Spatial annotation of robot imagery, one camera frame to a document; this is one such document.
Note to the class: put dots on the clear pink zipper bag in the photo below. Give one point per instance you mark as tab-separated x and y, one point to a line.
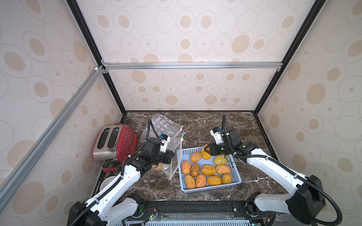
173	146

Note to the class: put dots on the silver aluminium rail left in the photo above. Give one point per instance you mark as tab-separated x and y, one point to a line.
23	169

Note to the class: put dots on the brown orange potato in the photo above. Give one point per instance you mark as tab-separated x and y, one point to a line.
195	169

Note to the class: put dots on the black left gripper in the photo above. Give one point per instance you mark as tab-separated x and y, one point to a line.
169	157

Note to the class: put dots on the orange potato row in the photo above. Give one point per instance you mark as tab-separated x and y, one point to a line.
195	157
185	167

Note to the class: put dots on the silver aluminium rail back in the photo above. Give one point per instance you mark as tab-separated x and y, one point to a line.
202	65

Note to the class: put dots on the black corner frame post left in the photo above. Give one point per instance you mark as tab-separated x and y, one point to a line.
82	24

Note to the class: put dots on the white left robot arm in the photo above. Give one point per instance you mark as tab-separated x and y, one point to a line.
101	209

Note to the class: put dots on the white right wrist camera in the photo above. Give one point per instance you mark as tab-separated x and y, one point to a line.
216	133

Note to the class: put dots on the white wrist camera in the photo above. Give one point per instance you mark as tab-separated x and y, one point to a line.
216	133
165	139

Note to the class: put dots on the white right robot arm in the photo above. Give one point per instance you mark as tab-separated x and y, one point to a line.
305	197

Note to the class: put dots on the orange wrinkled potato front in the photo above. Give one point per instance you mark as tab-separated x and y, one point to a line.
200	181

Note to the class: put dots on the light blue plastic basket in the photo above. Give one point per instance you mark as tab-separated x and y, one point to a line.
186	154

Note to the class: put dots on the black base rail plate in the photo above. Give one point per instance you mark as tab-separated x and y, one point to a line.
206	213

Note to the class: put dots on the clear pink zipper bag spare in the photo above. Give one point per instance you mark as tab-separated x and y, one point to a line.
162	125

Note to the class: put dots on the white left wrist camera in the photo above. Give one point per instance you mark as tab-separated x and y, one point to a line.
165	139

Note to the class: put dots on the white patterned bowl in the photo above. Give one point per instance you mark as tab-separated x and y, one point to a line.
106	182

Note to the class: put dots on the orange potato back row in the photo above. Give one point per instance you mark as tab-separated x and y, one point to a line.
195	157

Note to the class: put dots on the red steel toaster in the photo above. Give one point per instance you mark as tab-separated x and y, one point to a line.
114	143

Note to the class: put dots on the clear blue zipper bag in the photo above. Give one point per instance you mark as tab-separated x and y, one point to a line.
182	136

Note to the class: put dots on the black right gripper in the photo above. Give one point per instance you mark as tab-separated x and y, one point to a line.
213	149

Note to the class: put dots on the black corner frame post right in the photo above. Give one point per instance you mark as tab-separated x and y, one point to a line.
305	27

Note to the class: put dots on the silver aluminium rail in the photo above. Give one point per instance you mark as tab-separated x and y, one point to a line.
23	169
202	65

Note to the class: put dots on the black corner frame post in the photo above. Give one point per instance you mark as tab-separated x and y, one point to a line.
305	27
82	24

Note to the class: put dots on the orange potato left row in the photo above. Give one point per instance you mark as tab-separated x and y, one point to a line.
185	167

